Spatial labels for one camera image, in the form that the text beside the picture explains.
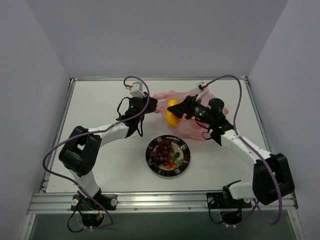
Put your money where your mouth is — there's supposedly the black rimmed ceramic plate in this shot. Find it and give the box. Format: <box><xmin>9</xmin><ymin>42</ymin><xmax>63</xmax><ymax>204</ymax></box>
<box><xmin>145</xmin><ymin>135</ymin><xmax>191</xmax><ymax>178</ymax></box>

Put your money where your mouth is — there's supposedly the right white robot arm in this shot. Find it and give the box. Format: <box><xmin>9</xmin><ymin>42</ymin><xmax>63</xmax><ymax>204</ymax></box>
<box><xmin>166</xmin><ymin>96</ymin><xmax>295</xmax><ymax>207</ymax></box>

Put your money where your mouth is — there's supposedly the pink plastic bag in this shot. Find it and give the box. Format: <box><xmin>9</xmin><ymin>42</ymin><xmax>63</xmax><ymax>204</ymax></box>
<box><xmin>151</xmin><ymin>87</ymin><xmax>230</xmax><ymax>140</ymax></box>

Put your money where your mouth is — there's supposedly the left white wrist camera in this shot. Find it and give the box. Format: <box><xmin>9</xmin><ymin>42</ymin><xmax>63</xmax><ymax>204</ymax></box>
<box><xmin>125</xmin><ymin>81</ymin><xmax>145</xmax><ymax>98</ymax></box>

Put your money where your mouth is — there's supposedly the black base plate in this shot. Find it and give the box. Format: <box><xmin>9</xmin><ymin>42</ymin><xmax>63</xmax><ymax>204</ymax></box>
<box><xmin>206</xmin><ymin>191</ymin><xmax>252</xmax><ymax>210</ymax></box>
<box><xmin>70</xmin><ymin>192</ymin><xmax>119</xmax><ymax>211</ymax></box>

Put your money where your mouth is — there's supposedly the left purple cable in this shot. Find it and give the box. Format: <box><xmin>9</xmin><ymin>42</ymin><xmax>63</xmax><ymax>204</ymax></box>
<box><xmin>41</xmin><ymin>75</ymin><xmax>151</xmax><ymax>229</ymax></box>

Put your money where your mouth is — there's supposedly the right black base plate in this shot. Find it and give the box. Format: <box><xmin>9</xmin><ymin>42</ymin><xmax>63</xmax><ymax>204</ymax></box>
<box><xmin>206</xmin><ymin>191</ymin><xmax>252</xmax><ymax>210</ymax></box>

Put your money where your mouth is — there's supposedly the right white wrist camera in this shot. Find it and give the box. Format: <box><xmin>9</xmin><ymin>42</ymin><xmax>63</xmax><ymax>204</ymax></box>
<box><xmin>195</xmin><ymin>82</ymin><xmax>209</xmax><ymax>102</ymax></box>

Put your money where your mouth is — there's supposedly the purple cable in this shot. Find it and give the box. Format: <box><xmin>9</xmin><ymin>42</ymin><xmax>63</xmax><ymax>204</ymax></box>
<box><xmin>41</xmin><ymin>75</ymin><xmax>151</xmax><ymax>229</ymax></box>
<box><xmin>202</xmin><ymin>74</ymin><xmax>285</xmax><ymax>225</ymax></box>

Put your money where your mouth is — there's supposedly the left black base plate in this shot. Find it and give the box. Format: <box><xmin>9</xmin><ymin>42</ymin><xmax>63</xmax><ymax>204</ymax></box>
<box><xmin>70</xmin><ymin>192</ymin><xmax>119</xmax><ymax>211</ymax></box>

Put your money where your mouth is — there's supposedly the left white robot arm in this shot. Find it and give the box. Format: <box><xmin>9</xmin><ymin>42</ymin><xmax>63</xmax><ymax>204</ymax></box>
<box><xmin>58</xmin><ymin>97</ymin><xmax>158</xmax><ymax>210</ymax></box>

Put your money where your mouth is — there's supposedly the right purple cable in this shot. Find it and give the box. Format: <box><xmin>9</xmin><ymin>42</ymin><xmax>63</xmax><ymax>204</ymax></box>
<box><xmin>202</xmin><ymin>74</ymin><xmax>285</xmax><ymax>225</ymax></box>

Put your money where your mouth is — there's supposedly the dark red grape bunch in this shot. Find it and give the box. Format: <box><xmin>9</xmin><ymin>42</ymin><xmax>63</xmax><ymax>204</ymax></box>
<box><xmin>149</xmin><ymin>140</ymin><xmax>172</xmax><ymax>167</ymax></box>

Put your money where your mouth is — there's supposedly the aluminium front rail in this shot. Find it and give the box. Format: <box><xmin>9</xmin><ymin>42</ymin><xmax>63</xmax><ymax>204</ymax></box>
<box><xmin>26</xmin><ymin>188</ymin><xmax>300</xmax><ymax>215</ymax></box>

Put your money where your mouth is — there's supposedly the yellow orange fake fruit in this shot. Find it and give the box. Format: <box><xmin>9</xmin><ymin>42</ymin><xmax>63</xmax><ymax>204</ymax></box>
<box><xmin>165</xmin><ymin>99</ymin><xmax>180</xmax><ymax>128</ymax></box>

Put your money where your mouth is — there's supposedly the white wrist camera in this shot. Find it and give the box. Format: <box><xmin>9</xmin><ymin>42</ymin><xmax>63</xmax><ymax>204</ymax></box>
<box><xmin>195</xmin><ymin>82</ymin><xmax>209</xmax><ymax>102</ymax></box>
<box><xmin>125</xmin><ymin>81</ymin><xmax>145</xmax><ymax>98</ymax></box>

